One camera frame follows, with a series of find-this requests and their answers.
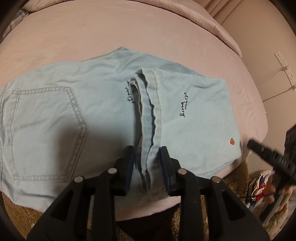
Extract light blue strawberry pants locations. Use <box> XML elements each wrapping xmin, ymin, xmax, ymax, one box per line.
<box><xmin>1</xmin><ymin>47</ymin><xmax>242</xmax><ymax>211</ymax></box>

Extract person right hand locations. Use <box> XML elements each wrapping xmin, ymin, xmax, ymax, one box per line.
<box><xmin>263</xmin><ymin>174</ymin><xmax>293</xmax><ymax>213</ymax></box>

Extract red white blue shoe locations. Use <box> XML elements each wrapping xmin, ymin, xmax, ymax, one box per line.
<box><xmin>250</xmin><ymin>170</ymin><xmax>272</xmax><ymax>202</ymax></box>

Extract pink folded quilt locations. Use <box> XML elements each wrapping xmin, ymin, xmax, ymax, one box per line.
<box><xmin>21</xmin><ymin>0</ymin><xmax>243</xmax><ymax>58</ymax></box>

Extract pink curtain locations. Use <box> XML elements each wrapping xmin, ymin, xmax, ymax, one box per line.
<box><xmin>204</xmin><ymin>0</ymin><xmax>241</xmax><ymax>24</ymax></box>

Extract pink bed sheet mattress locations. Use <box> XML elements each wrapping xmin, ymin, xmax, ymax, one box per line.
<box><xmin>1</xmin><ymin>1</ymin><xmax>268</xmax><ymax>220</ymax></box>

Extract plaid pillow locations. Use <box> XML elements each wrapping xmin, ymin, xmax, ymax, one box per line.
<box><xmin>1</xmin><ymin>9</ymin><xmax>30</xmax><ymax>42</ymax></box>

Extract white wall power strip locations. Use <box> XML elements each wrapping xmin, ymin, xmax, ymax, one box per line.
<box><xmin>274</xmin><ymin>51</ymin><xmax>296</xmax><ymax>91</ymax></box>

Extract white power cable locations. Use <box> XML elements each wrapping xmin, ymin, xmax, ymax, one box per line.
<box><xmin>262</xmin><ymin>66</ymin><xmax>296</xmax><ymax>103</ymax></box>

